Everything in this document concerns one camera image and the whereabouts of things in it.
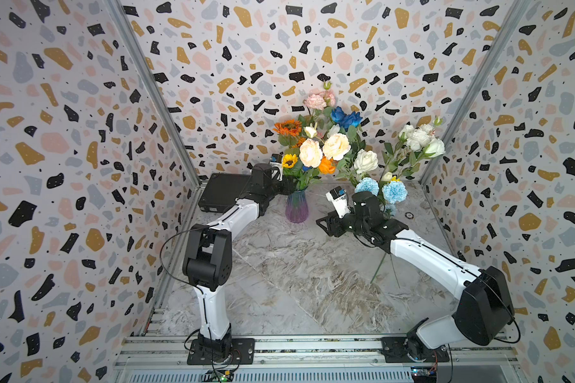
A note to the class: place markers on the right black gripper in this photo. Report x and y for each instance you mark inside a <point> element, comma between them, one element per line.
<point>333,223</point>

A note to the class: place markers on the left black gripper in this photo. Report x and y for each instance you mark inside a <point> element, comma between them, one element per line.
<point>287,183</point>

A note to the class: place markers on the purple glass vase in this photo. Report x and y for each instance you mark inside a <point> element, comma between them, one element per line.
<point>297,207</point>

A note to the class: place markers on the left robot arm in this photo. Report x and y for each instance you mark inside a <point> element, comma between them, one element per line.
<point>208,262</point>

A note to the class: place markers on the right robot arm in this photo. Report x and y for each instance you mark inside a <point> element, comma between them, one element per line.
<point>484,303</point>

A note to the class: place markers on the yellow sunflower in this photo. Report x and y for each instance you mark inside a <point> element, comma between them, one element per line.
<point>289,161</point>

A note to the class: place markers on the cream rose left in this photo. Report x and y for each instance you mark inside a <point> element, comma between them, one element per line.
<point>311,154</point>

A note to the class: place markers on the cream rose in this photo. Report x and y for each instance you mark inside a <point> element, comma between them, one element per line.
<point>311,154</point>
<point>336,147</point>

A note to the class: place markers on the orange rose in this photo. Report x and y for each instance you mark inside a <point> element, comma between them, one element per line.
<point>327,167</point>

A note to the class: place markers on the light blue carnation left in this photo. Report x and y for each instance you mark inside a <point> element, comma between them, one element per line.
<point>368,184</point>

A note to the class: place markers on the light blue carnation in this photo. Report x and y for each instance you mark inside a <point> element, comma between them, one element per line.
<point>368,184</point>
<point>394,192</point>

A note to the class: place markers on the orange sunflower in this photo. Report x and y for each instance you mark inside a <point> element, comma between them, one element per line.
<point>291,128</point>

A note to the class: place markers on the cream rose right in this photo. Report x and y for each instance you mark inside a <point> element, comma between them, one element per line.
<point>336,147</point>

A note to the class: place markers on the black box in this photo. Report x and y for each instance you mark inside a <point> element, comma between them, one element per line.
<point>222,191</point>

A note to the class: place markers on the light blue carnation right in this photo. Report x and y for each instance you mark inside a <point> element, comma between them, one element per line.
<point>394,192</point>

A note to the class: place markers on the white rose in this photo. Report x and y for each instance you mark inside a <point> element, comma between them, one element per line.
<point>365,162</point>

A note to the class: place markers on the pink carnation sprig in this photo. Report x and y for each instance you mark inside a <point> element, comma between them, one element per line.
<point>321,100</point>

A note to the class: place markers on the white rose cluster sprig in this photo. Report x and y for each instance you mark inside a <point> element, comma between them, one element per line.
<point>414,146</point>

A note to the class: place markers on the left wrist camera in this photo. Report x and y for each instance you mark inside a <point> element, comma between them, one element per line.
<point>277,171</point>

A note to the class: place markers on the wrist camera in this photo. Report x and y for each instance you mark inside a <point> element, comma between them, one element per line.
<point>339,199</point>
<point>277,171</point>

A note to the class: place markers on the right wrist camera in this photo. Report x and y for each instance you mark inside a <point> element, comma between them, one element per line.
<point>339,199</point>

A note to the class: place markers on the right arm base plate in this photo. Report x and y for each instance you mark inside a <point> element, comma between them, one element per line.
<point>403,350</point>

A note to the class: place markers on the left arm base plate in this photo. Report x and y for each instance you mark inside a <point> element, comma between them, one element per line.
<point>220,351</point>

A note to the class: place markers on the aluminium rail frame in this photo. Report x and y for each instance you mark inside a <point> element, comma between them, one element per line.
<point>311,358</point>

